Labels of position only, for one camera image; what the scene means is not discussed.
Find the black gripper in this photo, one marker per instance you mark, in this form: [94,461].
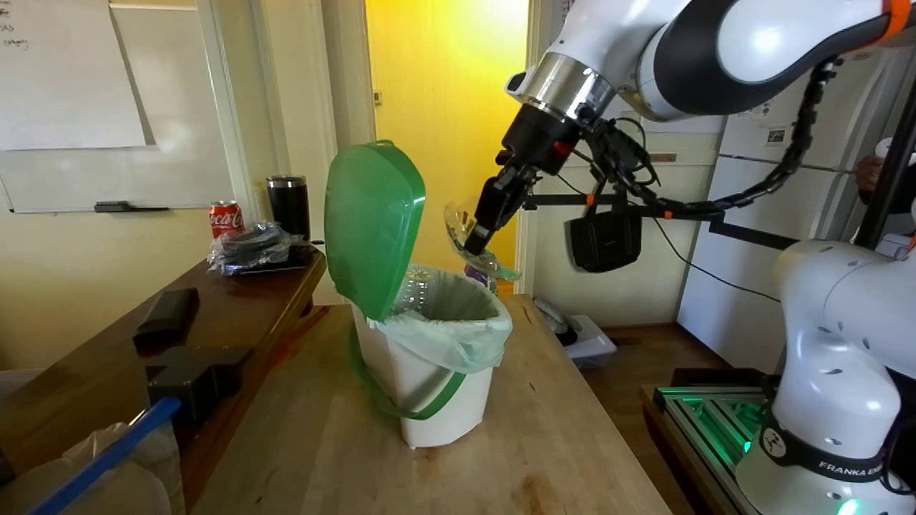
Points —
[539,144]

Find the clear green sponge plastic wrapper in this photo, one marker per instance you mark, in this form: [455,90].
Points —
[475,258]

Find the green bin lid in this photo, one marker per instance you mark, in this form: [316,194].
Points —
[373,224]

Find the green-lit robot base platform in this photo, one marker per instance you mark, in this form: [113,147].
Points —
[710,419]

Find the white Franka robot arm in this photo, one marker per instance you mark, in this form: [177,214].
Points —
[761,38]

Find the translucent green bin liner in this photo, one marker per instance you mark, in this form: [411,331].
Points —
[453,331]

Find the white plastic bin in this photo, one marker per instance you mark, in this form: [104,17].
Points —
[443,403]

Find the black hanging pouch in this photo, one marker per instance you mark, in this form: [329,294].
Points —
[602,243]

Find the white floor device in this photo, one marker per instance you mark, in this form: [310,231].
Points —
[581,334]

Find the black tumbler cup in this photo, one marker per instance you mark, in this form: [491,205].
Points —
[287,205]

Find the crumpled clear plastic bag pile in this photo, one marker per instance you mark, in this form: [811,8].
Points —
[252,251]

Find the black mounting rod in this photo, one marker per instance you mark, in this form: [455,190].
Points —
[753,231]

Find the white cabinet unit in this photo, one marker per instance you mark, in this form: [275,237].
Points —
[761,190]

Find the red soda can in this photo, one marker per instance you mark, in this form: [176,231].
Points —
[226,221]

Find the large black box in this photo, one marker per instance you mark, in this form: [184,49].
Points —
[200,381]

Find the small black box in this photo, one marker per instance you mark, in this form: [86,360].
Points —
[167,318]

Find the black whiteboard marker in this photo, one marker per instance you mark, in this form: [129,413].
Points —
[131,207]

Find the white whiteboard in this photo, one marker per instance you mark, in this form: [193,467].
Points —
[116,87]

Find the brown wooden side table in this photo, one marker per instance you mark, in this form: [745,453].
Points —
[86,374]

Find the blue-rimmed plastic container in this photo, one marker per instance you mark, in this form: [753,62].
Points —
[104,473]

